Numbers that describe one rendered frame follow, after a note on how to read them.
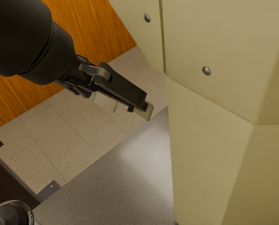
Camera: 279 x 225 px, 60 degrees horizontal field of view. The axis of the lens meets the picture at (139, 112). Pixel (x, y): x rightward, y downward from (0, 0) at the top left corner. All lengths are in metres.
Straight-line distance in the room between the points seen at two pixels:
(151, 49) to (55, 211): 0.59
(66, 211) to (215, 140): 0.55
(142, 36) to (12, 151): 2.14
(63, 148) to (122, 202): 1.48
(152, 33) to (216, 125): 0.12
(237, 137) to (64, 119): 2.16
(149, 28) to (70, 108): 2.20
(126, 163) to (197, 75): 0.56
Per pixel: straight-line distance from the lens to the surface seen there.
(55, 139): 2.24
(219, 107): 0.25
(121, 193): 0.73
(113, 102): 0.47
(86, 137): 2.14
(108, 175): 0.77
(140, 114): 0.41
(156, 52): 0.28
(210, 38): 0.22
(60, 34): 0.30
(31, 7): 0.27
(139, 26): 0.28
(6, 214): 0.53
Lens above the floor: 1.59
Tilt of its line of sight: 46 degrees down
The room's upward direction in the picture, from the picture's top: 11 degrees counter-clockwise
